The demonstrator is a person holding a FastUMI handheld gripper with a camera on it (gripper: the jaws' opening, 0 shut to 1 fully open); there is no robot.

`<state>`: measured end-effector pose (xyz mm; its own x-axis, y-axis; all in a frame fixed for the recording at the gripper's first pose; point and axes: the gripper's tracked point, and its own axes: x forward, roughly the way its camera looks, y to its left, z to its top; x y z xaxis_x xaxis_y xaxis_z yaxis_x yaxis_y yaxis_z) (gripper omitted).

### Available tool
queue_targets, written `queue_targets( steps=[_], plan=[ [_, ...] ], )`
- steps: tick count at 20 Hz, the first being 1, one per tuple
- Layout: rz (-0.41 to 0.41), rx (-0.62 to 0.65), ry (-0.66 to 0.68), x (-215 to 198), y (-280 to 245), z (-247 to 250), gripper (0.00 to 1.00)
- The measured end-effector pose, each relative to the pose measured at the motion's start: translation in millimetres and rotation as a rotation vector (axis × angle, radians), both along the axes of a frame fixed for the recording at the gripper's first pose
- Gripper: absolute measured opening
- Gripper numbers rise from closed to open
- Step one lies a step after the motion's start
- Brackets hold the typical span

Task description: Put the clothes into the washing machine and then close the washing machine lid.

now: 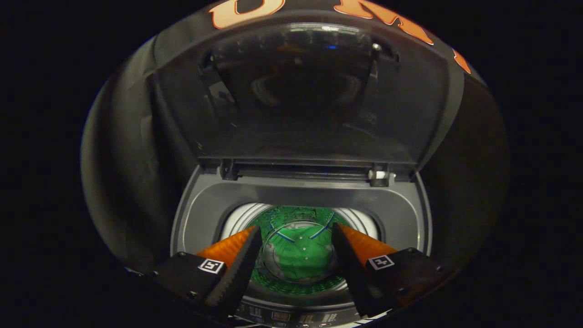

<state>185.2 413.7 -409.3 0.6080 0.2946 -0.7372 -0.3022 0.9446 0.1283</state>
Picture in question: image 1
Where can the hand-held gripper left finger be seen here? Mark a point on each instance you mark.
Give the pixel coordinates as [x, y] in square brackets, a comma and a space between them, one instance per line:
[239, 269]

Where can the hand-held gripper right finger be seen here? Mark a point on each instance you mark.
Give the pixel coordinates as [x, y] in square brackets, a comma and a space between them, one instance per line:
[353, 269]

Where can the dark washing machine lid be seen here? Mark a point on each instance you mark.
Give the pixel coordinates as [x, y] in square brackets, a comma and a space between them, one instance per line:
[319, 114]

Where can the green polo shirt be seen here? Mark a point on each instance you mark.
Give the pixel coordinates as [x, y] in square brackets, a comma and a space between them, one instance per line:
[298, 259]

